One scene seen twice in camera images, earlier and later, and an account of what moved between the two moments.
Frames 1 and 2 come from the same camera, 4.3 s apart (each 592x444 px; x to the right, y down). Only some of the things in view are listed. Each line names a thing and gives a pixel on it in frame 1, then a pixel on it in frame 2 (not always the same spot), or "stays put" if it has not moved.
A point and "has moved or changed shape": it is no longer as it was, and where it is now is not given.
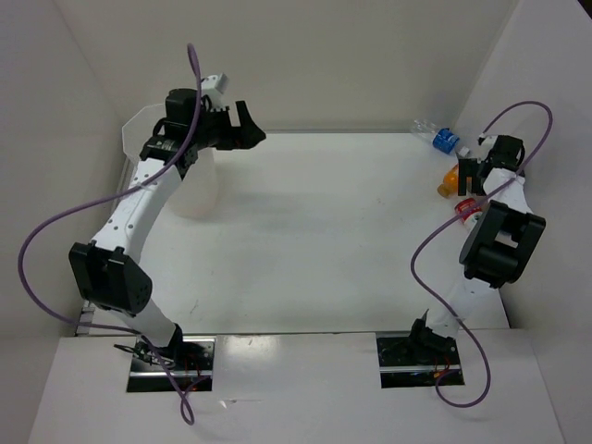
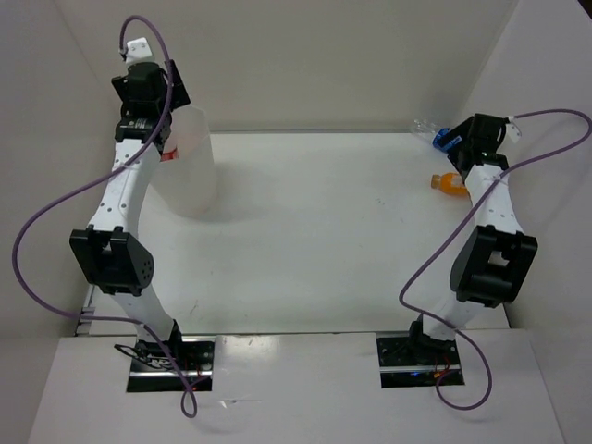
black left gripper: (245, 136) -> (179, 96)
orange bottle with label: (450, 182) has moved or changed shape
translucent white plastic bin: (198, 188) stays put
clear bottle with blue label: (442, 139) stays put
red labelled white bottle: (468, 209) has moved or changed shape
